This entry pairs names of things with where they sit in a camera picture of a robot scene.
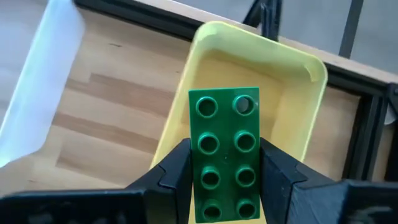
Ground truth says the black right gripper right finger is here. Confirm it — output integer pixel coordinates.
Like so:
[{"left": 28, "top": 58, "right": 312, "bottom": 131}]
[{"left": 259, "top": 138, "right": 398, "bottom": 224}]

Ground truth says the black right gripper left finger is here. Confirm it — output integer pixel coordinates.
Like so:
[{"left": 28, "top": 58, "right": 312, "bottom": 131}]
[{"left": 0, "top": 138, "right": 194, "bottom": 224}]

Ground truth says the green eight-stud block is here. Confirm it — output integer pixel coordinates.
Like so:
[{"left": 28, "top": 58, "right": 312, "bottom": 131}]
[{"left": 188, "top": 86, "right": 261, "bottom": 224}]

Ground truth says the yellow plastic bin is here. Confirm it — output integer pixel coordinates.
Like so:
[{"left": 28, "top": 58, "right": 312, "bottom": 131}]
[{"left": 150, "top": 21, "right": 329, "bottom": 224}]

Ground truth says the clear plastic bin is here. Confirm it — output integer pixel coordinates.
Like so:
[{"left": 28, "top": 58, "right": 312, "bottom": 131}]
[{"left": 0, "top": 0, "right": 86, "bottom": 169}]

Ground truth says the black upright frame post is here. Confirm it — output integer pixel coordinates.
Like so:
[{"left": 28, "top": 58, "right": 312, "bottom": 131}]
[{"left": 242, "top": 0, "right": 283, "bottom": 42}]

